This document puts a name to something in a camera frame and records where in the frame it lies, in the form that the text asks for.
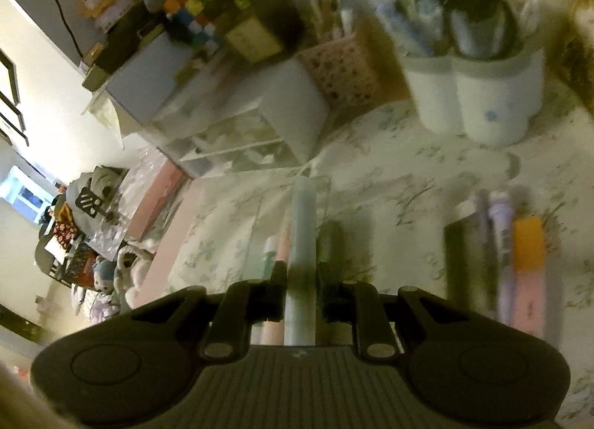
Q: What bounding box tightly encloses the colourful puzzle cube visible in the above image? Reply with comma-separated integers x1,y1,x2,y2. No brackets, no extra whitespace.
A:
163,0,220,46

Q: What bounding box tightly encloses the white clear drawer organizer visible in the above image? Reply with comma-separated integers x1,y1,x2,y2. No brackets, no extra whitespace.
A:
137,57,331,177

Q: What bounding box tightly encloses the light blue box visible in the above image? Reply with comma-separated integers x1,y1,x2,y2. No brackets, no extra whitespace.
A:
106,32,196,126

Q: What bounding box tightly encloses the yellow square plant pot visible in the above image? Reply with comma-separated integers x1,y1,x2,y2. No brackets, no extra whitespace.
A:
225,7,285,63

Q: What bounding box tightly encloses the pink patterned pen box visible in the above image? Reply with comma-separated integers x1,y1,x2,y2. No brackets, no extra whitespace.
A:
297,32,384,107

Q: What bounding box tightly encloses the pink flat box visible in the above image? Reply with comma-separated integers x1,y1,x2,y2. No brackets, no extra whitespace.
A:
124,159,193,244

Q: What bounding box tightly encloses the floral tablecloth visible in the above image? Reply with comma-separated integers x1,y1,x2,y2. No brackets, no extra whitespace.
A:
167,81,594,429

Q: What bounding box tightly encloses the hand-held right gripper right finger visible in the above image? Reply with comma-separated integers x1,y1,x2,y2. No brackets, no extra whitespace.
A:
317,269,460,362

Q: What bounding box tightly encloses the purple pen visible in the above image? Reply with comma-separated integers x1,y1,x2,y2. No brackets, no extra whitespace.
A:
485,191,517,321

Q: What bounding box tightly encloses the white pen with green band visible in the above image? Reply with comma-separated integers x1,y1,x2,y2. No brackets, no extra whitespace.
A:
284,177,318,347

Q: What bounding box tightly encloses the black cable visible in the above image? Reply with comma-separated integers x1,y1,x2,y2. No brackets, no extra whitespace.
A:
29,0,87,61

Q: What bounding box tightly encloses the bunch of pens in holder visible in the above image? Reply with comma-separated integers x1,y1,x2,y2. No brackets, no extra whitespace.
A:
371,0,541,59

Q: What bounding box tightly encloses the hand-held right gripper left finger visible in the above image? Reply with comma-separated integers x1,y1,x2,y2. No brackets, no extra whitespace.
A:
131,262,288,361

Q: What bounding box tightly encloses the grey cap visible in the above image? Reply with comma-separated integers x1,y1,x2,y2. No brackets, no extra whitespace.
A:
65,168,131,236

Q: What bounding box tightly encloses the white twin pen holder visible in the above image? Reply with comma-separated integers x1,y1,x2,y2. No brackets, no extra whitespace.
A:
402,45,545,148

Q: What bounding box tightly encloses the pink pen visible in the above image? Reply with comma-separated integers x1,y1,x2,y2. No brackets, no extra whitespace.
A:
258,235,290,347

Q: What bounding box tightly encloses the white plush toy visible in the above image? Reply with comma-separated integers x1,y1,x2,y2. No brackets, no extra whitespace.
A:
114,246,156,314

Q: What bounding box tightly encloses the orange capped pink marker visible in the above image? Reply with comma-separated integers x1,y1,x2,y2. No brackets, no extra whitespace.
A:
510,218,547,338

